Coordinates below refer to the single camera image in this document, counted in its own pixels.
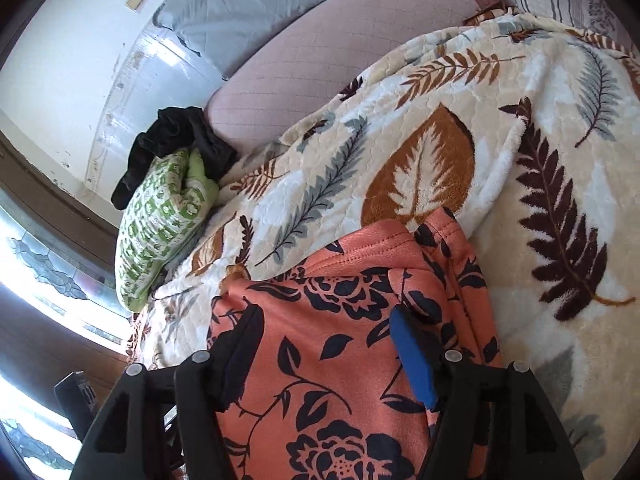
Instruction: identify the patterned glass window pane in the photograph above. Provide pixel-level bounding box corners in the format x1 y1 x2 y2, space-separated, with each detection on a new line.
0 375 78 473
0 200 132 346

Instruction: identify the grey pillow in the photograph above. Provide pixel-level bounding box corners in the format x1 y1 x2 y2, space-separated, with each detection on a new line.
152 0 353 81

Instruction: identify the black cloth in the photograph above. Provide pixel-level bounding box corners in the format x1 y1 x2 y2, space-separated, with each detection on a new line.
111 106 240 211

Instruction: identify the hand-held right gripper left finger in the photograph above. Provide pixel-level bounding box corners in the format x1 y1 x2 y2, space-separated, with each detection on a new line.
70 304 266 480

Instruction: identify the orange floral garment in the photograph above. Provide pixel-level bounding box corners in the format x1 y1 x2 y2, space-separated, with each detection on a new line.
207 207 503 480

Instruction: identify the green patterned cloth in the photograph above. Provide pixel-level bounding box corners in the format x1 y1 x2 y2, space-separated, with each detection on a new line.
114 149 221 311

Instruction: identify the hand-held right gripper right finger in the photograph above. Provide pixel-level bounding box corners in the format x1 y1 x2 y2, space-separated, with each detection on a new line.
390 305 586 480

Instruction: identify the leaf print fleece blanket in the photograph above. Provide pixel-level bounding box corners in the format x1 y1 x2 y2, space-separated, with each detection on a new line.
127 12 640 480

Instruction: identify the pink quilted headboard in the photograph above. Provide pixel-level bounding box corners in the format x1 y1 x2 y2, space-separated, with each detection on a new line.
206 0 502 156

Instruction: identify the clear plastic wall sheet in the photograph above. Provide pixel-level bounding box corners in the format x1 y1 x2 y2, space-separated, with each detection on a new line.
86 25 228 198

